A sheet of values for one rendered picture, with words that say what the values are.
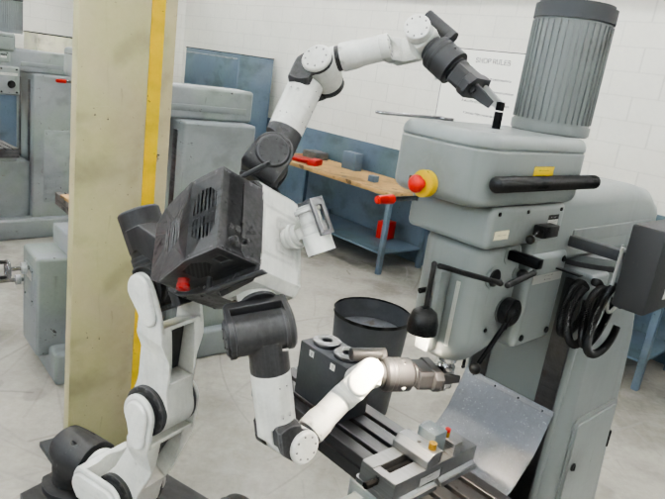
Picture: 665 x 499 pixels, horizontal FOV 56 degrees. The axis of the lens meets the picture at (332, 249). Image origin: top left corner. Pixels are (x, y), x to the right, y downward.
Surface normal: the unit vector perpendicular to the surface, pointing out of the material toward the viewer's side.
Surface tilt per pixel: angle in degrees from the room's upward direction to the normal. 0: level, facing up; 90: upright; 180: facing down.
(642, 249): 90
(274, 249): 58
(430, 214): 90
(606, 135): 90
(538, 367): 90
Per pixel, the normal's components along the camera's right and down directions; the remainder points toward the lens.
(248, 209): 0.79, -0.28
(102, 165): 0.66, 0.29
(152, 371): -0.52, 0.16
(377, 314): -0.25, 0.17
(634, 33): -0.73, 0.09
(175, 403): 0.85, 0.11
